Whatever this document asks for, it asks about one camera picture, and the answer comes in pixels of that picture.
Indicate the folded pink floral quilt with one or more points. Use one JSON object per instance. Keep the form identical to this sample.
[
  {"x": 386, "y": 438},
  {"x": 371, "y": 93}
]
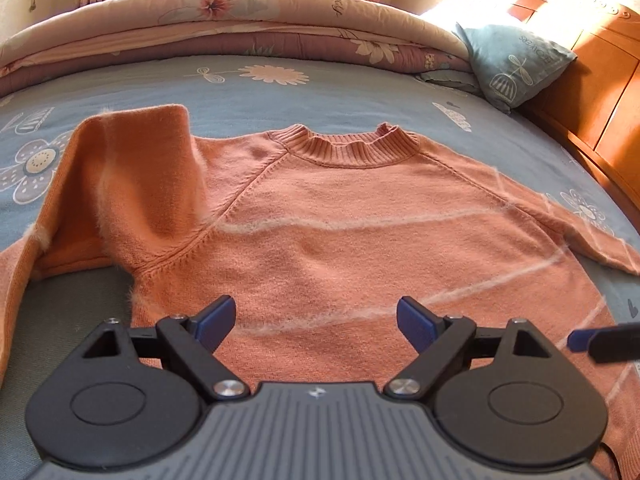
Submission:
[{"x": 225, "y": 20}]

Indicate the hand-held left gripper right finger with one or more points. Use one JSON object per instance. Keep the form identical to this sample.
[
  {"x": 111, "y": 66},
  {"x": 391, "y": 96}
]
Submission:
[{"x": 417, "y": 322}]

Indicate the bed with grey-blue floral sheet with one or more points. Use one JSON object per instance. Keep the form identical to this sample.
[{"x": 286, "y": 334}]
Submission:
[{"x": 350, "y": 95}]

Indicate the orange knit sweater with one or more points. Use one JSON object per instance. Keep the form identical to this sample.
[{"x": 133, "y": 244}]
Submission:
[{"x": 325, "y": 220}]

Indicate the plump grey-green printed pillow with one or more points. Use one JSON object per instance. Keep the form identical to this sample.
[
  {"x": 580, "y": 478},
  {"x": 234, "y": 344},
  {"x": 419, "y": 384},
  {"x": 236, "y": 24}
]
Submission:
[{"x": 515, "y": 65}]

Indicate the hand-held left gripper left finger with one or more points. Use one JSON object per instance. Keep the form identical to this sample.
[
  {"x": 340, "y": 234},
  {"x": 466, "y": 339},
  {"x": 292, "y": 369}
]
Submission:
[{"x": 217, "y": 320}]

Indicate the wooden headboard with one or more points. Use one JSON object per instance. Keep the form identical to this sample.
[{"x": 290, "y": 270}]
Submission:
[{"x": 590, "y": 100}]

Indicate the flat grey-green pillow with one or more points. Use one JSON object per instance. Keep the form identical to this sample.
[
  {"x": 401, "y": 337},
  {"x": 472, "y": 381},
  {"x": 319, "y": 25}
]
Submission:
[{"x": 447, "y": 80}]

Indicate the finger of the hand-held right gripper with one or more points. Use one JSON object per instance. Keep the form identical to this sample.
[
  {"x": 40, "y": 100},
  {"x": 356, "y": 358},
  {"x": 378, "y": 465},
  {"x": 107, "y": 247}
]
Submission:
[{"x": 615, "y": 342}]

